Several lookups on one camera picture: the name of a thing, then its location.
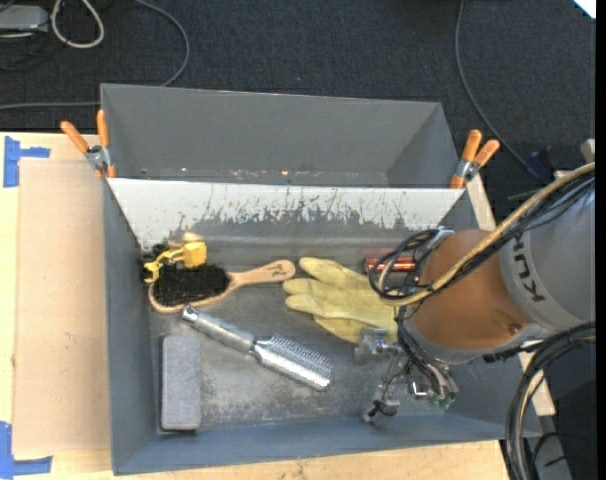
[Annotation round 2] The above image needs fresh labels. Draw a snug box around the grey metal bin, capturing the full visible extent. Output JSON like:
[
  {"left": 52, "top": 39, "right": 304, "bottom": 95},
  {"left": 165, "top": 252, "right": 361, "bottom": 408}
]
[{"left": 99, "top": 82, "right": 544, "bottom": 477}]

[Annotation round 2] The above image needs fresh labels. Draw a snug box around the copper-coloured cylinder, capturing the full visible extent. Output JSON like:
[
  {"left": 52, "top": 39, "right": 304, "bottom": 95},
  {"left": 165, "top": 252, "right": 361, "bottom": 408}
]
[{"left": 363, "top": 256, "right": 418, "bottom": 276}]

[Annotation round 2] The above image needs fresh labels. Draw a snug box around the yellow toy vehicle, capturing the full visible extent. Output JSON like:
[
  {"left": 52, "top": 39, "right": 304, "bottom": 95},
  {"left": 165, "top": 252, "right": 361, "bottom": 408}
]
[{"left": 141, "top": 231, "right": 209, "bottom": 285}]

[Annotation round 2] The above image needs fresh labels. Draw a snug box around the grey rectangular block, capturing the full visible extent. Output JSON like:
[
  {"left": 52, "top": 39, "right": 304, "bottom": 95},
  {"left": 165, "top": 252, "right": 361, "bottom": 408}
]
[{"left": 159, "top": 334, "right": 204, "bottom": 432}]

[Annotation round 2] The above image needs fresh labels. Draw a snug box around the wooden brush with black bristles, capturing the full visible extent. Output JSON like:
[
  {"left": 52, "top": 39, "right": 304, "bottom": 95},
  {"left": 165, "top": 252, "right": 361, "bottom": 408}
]
[{"left": 147, "top": 259, "right": 298, "bottom": 315}]

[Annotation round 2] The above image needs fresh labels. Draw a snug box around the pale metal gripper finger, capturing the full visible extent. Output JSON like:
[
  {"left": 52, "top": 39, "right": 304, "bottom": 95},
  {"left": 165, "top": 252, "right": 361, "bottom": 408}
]
[
  {"left": 361, "top": 383, "right": 402, "bottom": 425},
  {"left": 353, "top": 327, "right": 404, "bottom": 367}
]

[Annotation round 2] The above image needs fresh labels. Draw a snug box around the silver metal hairbrush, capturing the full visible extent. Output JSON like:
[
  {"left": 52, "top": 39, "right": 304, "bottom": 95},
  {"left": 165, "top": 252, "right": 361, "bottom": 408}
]
[{"left": 181, "top": 304, "right": 336, "bottom": 393}]

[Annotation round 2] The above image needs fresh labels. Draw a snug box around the yellow work glove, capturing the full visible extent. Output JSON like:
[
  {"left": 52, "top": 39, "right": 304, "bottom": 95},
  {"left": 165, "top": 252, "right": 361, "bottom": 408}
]
[{"left": 281, "top": 256, "right": 402, "bottom": 345}]

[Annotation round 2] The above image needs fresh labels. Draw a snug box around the brown cardboard board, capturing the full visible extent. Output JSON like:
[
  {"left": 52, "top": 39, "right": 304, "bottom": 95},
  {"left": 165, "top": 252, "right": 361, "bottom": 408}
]
[{"left": 11, "top": 159, "right": 114, "bottom": 462}]

